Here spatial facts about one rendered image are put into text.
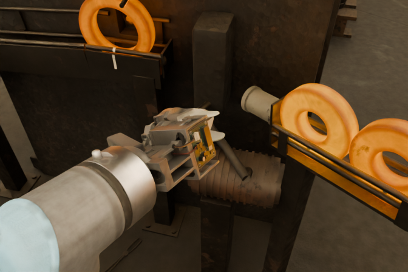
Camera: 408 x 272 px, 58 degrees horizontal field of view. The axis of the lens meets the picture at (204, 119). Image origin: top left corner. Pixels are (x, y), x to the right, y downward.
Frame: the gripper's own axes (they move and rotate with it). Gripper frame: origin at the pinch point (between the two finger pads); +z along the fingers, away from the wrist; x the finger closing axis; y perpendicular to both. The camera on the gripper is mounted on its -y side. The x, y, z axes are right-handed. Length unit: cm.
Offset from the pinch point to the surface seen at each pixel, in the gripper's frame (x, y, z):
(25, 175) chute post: -26, -112, 22
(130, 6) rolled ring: 21.9, -23.5, 15.9
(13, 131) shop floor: -12, -136, 36
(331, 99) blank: -2.9, 16.6, 14.5
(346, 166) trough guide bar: -14.4, 17.9, 12.2
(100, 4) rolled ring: 24.0, -30.2, 13.9
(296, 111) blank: -5.4, 9.0, 16.8
